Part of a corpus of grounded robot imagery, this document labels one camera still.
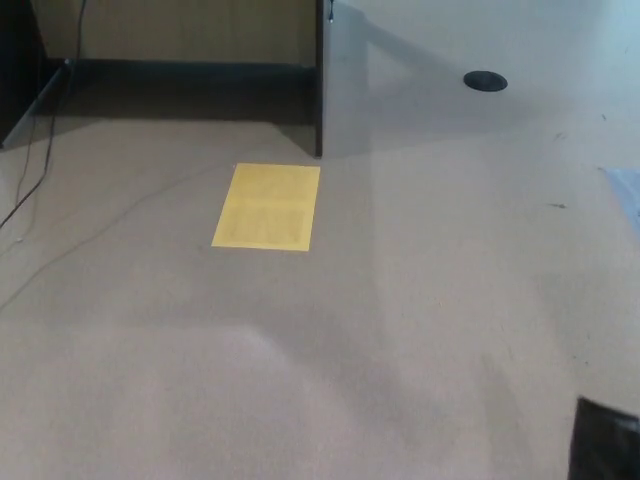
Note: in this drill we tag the black plastic bag white lettering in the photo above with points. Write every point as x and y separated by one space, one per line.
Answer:
607 445

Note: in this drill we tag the yellow paper sheet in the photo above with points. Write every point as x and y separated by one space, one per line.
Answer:
267 207

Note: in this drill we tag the black round floor cover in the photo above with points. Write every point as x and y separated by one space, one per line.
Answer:
485 81

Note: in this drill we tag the pale blue plastic sheet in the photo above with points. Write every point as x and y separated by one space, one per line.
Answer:
629 192

